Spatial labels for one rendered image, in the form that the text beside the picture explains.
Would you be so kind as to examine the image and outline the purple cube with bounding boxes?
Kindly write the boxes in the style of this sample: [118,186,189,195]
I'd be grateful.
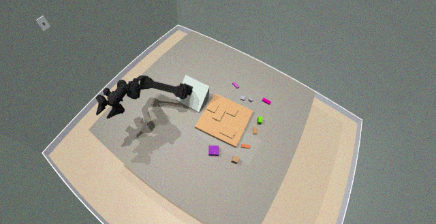
[208,145,219,156]

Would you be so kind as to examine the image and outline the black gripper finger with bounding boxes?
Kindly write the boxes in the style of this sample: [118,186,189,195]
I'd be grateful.
[106,107,120,118]
[96,103,106,115]

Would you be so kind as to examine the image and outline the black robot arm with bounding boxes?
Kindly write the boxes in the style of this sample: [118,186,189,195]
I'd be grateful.
[103,76,193,99]

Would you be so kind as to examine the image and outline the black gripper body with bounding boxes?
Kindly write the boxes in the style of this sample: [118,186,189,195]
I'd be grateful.
[96,91,125,114]

